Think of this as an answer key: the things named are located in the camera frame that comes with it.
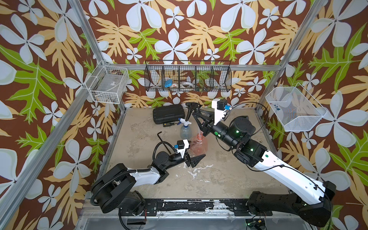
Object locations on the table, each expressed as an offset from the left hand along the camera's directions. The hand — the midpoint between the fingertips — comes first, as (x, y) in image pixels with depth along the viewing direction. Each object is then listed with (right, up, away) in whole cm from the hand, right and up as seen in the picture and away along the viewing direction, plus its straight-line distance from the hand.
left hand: (201, 146), depth 69 cm
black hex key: (-28, +2, +35) cm, 45 cm away
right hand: (-4, +16, -12) cm, 20 cm away
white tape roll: (-5, +38, +30) cm, 49 cm away
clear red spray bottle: (-1, 0, +2) cm, 2 cm away
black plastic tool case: (-20, +18, +38) cm, 47 cm away
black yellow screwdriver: (-21, +11, +39) cm, 45 cm away
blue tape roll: (-19, +39, +27) cm, 51 cm away
